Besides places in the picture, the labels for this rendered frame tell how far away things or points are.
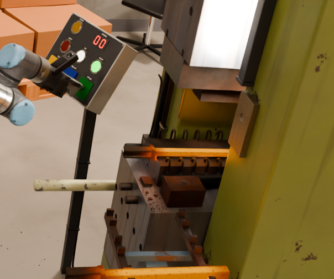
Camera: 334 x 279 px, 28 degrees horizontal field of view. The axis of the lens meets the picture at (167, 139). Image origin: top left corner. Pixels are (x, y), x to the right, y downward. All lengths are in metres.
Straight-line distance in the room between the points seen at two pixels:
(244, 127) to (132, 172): 0.52
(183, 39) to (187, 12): 0.08
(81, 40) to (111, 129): 1.86
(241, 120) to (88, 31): 0.93
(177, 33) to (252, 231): 0.63
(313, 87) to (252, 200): 0.38
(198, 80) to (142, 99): 2.89
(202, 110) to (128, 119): 2.22
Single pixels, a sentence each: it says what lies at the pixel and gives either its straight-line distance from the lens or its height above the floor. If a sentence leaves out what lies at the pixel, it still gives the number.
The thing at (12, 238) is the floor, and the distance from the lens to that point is 3.40.
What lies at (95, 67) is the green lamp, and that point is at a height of 1.09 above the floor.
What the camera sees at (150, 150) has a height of 1.01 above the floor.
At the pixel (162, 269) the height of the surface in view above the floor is 1.02.
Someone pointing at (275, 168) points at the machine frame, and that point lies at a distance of 1.80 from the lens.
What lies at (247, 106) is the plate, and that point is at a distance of 1.89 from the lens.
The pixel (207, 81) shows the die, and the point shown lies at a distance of 2.08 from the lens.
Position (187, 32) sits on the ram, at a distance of 2.01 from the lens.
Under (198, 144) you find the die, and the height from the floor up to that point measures 0.99.
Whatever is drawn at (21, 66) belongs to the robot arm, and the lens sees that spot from 2.30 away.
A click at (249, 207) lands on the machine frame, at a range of 1.92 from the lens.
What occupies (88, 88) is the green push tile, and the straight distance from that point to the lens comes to 2.54.
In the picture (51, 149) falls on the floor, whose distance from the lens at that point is 4.14.
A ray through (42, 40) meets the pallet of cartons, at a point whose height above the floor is 0.43.
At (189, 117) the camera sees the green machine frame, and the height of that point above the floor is 1.03.
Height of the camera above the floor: 2.09
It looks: 28 degrees down
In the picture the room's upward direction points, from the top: 12 degrees clockwise
